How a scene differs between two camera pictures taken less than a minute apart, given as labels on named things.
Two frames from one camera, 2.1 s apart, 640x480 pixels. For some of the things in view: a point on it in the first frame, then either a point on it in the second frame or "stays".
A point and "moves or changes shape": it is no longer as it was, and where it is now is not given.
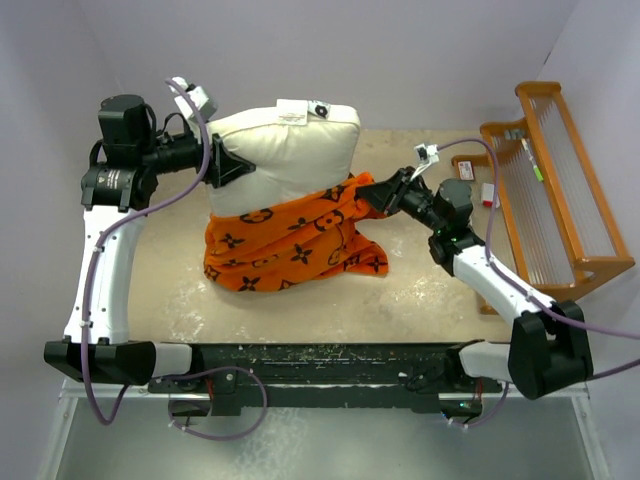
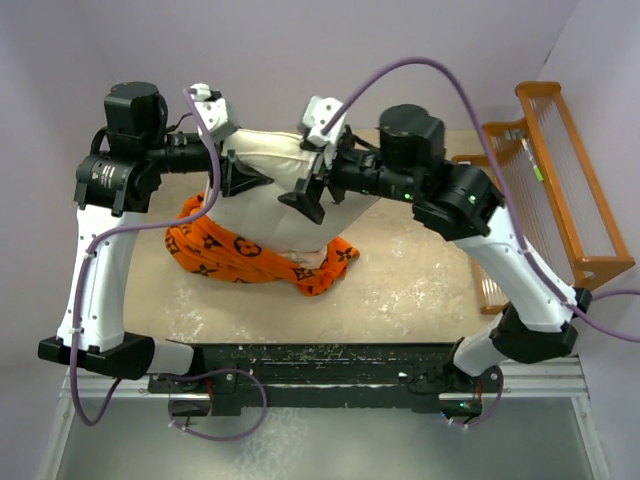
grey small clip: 514,134 stays
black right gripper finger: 379,195 to 306,197
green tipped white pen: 531,158 stays
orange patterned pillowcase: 279,244 to 199,249
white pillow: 298,148 moves or changes shape
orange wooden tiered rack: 555,220 stays
